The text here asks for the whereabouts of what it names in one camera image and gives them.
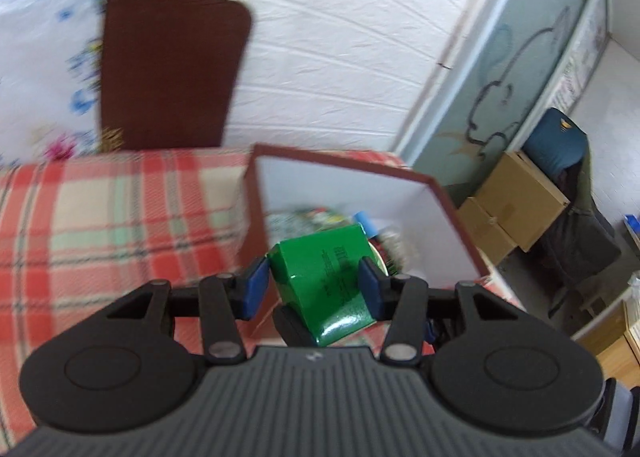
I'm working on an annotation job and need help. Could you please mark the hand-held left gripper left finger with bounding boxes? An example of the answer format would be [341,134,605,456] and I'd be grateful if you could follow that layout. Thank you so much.
[103,256,272,366]

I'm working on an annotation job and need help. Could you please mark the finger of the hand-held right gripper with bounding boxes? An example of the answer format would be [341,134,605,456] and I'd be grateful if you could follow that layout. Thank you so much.
[271,306,322,349]
[422,319,453,354]

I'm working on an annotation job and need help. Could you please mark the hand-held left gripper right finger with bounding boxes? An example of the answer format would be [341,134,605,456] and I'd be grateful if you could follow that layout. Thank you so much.
[358,257,522,366]

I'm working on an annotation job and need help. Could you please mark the green carton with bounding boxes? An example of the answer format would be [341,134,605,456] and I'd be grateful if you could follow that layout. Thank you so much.
[267,224,382,348]

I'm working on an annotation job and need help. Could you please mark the red cardboard box white inside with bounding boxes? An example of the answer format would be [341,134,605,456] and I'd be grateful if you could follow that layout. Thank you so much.
[237,143,493,339]

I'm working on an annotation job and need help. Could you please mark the round cream-rimmed item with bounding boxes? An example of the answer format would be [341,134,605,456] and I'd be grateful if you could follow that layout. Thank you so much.
[369,236,403,279]

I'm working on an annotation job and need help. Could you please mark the printed green white packets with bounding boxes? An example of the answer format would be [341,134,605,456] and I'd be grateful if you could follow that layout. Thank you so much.
[266,206,353,244]

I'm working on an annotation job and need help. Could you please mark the small cardboard box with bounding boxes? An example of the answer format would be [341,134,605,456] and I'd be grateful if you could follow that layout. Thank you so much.
[457,197,519,266]

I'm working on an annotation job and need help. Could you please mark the red plaid blanket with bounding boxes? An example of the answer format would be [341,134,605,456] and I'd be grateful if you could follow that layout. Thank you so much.
[0,147,527,444]

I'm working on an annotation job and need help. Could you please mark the large cardboard box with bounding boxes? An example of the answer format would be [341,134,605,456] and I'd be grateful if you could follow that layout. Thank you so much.
[473,151,571,253]

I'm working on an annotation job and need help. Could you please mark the dark green jacket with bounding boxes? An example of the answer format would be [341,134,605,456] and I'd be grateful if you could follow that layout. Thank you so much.
[539,137,624,290]

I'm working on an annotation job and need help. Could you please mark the light wooden cabinet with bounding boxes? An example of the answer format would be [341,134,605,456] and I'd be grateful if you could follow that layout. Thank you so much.
[570,297,640,390]

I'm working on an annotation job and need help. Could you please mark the brown board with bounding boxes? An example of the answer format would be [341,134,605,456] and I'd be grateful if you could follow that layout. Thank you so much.
[99,0,253,154]

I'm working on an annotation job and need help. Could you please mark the frosted glass door with cartoon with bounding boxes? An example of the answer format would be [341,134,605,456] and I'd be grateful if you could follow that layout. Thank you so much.
[394,0,610,194]

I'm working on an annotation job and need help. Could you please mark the white floral cloth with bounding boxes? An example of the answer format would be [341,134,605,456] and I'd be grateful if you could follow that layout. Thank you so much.
[0,0,109,169]

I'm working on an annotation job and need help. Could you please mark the upright printed mattress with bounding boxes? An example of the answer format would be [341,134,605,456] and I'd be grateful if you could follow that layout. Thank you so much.
[547,0,611,115]

